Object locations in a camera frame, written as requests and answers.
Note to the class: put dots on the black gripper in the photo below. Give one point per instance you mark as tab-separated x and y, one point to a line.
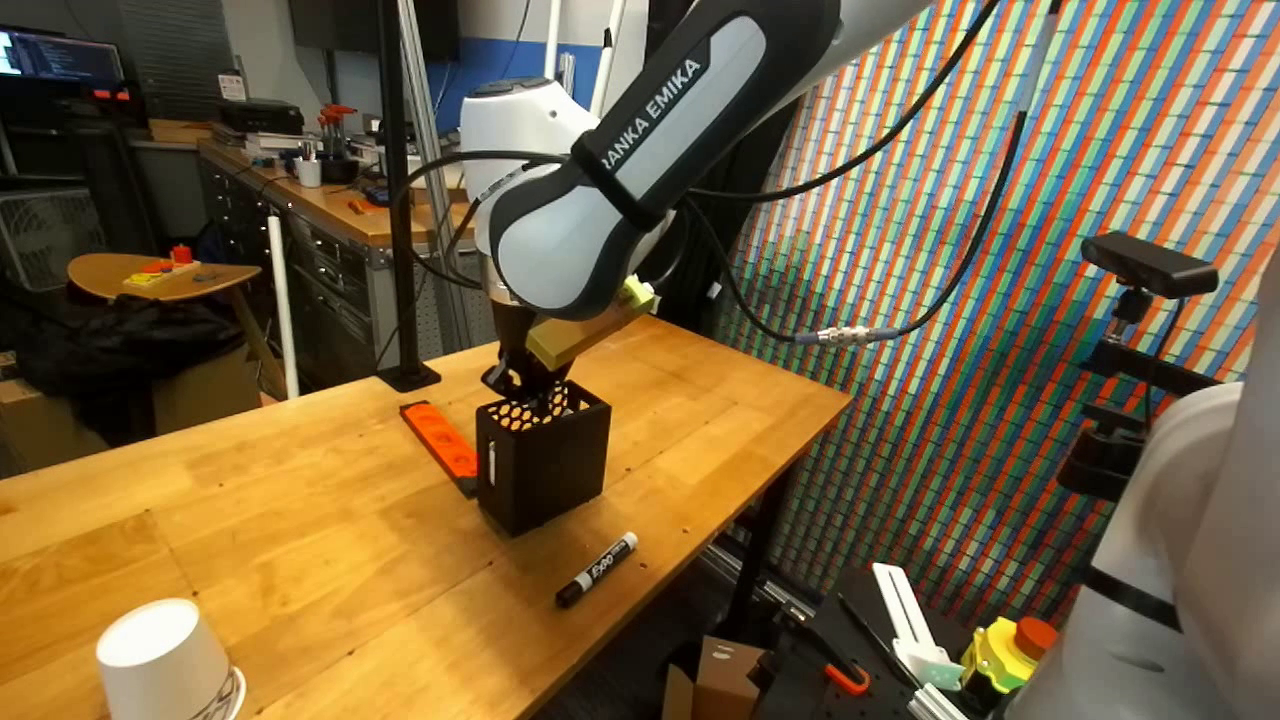
511	347

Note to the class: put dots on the black perforated box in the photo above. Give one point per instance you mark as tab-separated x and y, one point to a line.
544	475

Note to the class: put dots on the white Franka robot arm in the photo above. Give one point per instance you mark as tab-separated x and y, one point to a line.
665	121

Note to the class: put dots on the small cardboard box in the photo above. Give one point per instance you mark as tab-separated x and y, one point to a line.
726	672

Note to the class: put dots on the black box device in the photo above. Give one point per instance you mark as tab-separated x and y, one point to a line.
260	118

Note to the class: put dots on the orange and black block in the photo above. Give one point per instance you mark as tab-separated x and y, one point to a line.
443	444

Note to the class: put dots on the black marker pen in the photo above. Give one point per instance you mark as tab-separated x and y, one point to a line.
599	570

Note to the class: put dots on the black vertical stand pole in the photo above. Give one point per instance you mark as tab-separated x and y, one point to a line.
398	201

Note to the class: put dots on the wooden workbench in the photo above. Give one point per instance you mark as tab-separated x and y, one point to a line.
342	206

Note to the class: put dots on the black table leg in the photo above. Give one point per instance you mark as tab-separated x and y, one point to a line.
760	563

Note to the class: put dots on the small white bottle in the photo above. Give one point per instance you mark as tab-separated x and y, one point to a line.
309	168

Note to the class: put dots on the round wooden stool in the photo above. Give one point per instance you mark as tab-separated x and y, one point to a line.
227	272

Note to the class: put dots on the red item on workbench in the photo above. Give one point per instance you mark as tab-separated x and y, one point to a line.
339	118

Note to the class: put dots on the white vertical metal pole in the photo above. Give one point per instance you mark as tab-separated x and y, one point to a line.
550	40

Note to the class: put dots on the small red object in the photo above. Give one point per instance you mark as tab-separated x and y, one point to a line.
183	252

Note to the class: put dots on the yellow flat block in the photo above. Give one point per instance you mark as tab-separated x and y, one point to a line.
158	281

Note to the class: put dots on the white paper cup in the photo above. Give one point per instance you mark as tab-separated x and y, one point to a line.
166	661

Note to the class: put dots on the colourful striped backdrop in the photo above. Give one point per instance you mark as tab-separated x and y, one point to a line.
960	440

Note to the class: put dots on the yellow red emergency stop button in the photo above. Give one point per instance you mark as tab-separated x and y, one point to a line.
1006	657

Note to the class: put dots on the computer monitor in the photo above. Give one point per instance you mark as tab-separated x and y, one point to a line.
63	62

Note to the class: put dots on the slanted metal frame bar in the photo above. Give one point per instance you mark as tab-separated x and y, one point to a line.
434	173

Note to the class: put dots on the white metal bracket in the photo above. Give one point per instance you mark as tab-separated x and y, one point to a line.
906	620

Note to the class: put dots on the black camera stand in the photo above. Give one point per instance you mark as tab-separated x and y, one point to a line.
1106	464

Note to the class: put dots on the black camera on stand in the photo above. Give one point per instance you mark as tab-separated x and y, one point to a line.
1146	260

